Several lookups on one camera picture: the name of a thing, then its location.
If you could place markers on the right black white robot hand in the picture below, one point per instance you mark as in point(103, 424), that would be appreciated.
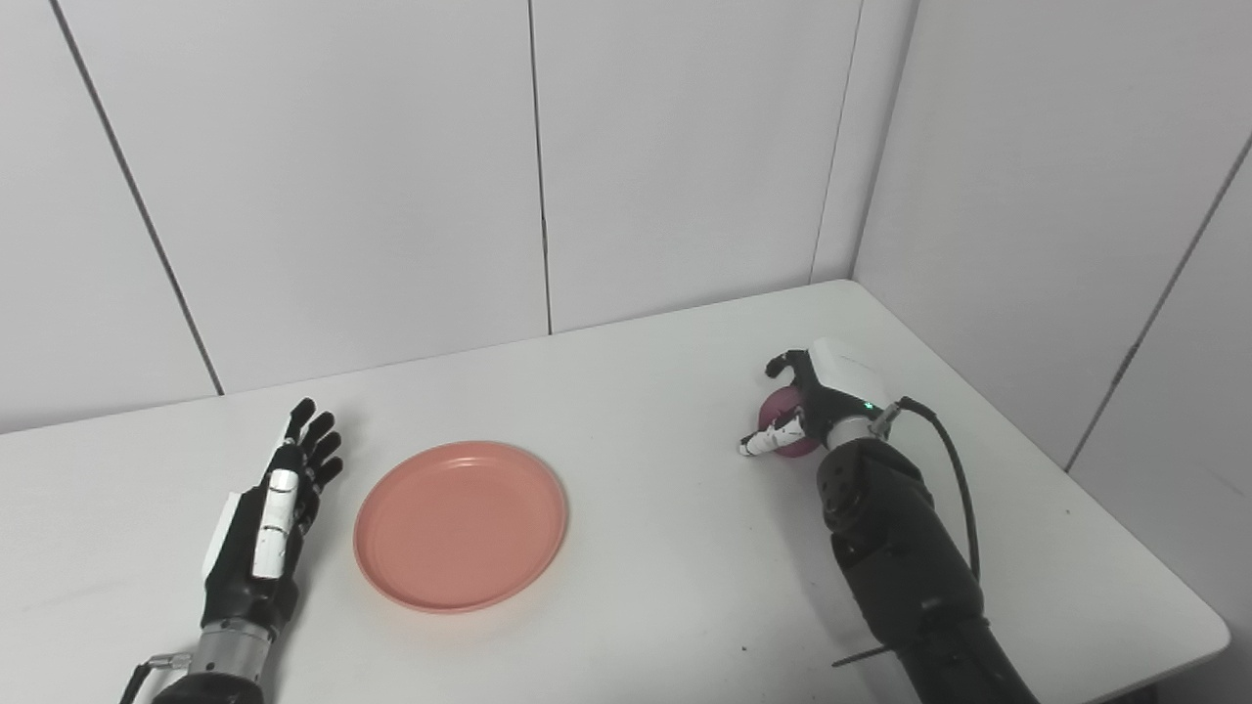
point(841, 386)

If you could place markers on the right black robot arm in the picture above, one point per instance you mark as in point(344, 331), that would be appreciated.
point(900, 557)

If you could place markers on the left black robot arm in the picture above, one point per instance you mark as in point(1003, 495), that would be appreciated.
point(225, 660)

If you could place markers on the red onion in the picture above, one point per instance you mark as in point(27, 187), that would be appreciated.
point(781, 403)

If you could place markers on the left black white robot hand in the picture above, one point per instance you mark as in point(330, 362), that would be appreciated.
point(259, 548)

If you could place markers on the pink plastic plate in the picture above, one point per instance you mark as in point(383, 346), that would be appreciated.
point(460, 528)

